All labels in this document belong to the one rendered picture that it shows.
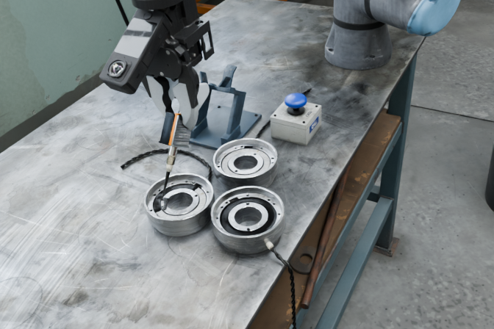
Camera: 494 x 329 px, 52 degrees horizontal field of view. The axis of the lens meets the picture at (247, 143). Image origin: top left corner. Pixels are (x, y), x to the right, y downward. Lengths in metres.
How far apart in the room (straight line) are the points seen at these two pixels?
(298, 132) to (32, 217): 0.46
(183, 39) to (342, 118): 0.41
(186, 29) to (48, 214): 0.38
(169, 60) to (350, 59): 0.54
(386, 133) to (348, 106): 0.38
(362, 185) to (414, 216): 0.76
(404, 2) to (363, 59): 0.19
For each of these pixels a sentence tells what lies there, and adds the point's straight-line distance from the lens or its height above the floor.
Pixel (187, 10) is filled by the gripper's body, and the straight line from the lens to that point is 0.70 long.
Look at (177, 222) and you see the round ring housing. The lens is 0.73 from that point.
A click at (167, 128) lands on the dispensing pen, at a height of 0.93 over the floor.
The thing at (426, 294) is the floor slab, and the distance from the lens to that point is 1.72.
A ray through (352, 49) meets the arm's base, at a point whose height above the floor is 0.84.
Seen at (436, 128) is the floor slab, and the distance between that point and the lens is 2.40.
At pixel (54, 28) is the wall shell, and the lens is 2.60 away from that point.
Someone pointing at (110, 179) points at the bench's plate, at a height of 0.80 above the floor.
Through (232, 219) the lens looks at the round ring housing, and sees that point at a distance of 0.73.
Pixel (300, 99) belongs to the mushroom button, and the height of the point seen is 0.87.
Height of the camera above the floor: 1.34
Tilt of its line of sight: 36 degrees down
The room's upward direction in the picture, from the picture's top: 6 degrees counter-clockwise
